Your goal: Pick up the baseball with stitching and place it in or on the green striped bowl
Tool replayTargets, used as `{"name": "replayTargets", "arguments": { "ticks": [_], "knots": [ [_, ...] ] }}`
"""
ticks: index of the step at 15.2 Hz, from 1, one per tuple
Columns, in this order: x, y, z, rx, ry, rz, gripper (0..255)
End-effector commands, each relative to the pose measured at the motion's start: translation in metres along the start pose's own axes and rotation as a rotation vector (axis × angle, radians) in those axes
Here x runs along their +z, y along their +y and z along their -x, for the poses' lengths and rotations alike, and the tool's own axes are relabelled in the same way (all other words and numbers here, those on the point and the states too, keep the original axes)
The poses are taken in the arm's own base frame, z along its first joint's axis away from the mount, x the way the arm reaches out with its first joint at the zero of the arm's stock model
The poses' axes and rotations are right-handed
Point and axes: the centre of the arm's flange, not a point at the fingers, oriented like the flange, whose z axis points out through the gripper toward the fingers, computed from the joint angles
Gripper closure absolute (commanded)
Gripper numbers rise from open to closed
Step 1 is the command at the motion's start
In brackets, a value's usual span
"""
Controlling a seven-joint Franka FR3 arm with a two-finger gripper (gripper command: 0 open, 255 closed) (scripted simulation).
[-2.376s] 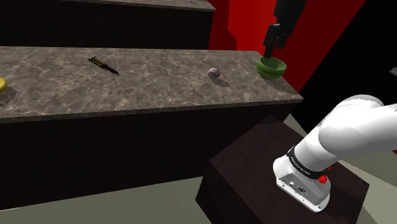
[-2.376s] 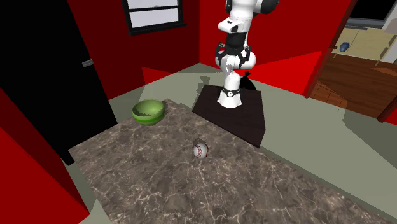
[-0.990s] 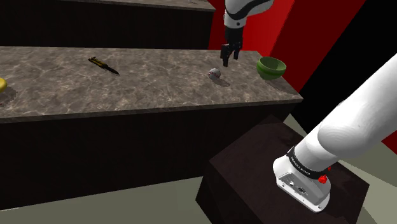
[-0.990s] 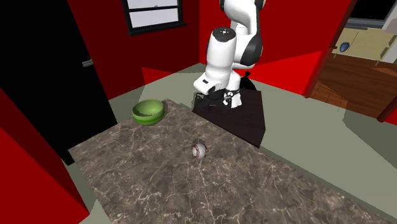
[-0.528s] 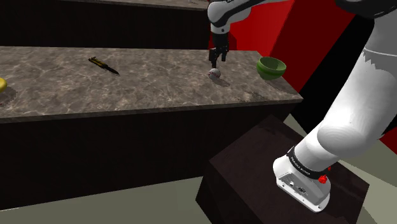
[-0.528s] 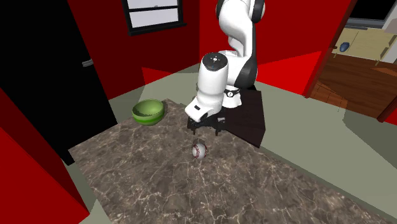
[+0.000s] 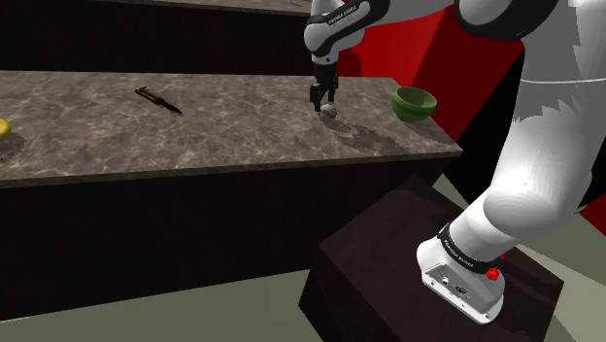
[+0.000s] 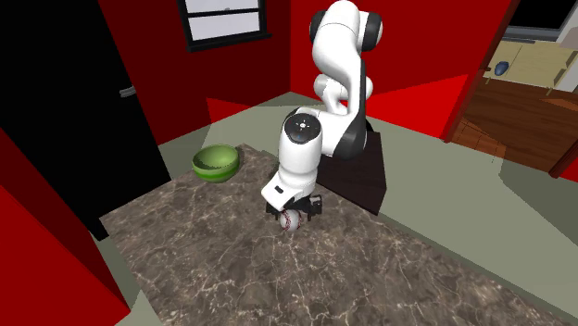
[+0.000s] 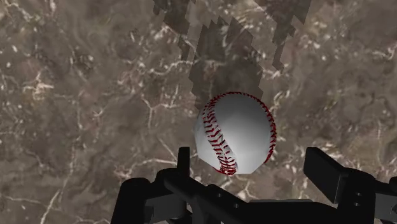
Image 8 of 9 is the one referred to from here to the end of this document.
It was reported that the white baseball with red stitching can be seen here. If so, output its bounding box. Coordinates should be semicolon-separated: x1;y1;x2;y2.
279;209;302;233

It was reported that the black refrigerator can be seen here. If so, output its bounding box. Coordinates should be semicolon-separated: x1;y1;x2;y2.
0;0;172;242

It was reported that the beige cabinet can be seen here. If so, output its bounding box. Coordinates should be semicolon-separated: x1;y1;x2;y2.
487;39;578;97

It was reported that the black framed window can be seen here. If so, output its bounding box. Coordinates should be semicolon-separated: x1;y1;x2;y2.
176;0;273;54

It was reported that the dark brown robot stand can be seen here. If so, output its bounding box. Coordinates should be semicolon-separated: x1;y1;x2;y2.
315;118;387;217

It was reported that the green bowl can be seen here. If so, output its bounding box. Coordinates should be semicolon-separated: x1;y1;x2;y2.
192;144;240;184

